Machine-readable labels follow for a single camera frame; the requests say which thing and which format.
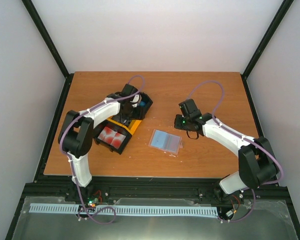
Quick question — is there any red and white card stack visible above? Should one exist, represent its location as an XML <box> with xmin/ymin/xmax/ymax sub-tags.
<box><xmin>97</xmin><ymin>126</ymin><xmax>126</xmax><ymax>149</ymax></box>

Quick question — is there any three-compartment card bin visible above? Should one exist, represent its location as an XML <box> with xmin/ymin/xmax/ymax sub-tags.
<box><xmin>93</xmin><ymin>92</ymin><xmax>153</xmax><ymax>154</ymax></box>

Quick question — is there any black aluminium rail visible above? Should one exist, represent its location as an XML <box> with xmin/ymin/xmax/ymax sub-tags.
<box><xmin>19</xmin><ymin>176</ymin><xmax>292</xmax><ymax>206</ymax></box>

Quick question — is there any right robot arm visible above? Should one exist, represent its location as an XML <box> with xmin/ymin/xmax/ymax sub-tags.
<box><xmin>174</xmin><ymin>98</ymin><xmax>282</xmax><ymax>195</ymax></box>

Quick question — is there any left black frame post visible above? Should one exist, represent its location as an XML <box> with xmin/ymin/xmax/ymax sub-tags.
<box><xmin>21</xmin><ymin>0</ymin><xmax>75</xmax><ymax>81</ymax></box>

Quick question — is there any right black frame post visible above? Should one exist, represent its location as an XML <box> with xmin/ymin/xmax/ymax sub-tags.
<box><xmin>241</xmin><ymin>0</ymin><xmax>295</xmax><ymax>78</ymax></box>

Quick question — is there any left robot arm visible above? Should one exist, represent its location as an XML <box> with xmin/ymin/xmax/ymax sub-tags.
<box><xmin>58</xmin><ymin>84</ymin><xmax>141</xmax><ymax>202</ymax></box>

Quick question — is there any pink leather card holder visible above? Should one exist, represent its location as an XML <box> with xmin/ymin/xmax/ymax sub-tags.
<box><xmin>148</xmin><ymin>129</ymin><xmax>182</xmax><ymax>154</ymax></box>

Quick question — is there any light blue cable duct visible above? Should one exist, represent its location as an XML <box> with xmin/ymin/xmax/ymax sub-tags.
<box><xmin>28</xmin><ymin>203</ymin><xmax>218</xmax><ymax>218</ymax></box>

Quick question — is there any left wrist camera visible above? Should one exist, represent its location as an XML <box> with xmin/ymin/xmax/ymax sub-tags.
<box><xmin>129</xmin><ymin>94</ymin><xmax>142</xmax><ymax>108</ymax></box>

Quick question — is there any black frame post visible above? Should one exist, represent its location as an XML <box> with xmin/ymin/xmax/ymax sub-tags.
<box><xmin>21</xmin><ymin>0</ymin><xmax>75</xmax><ymax>81</ymax></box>
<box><xmin>241</xmin><ymin>0</ymin><xmax>295</xmax><ymax>78</ymax></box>

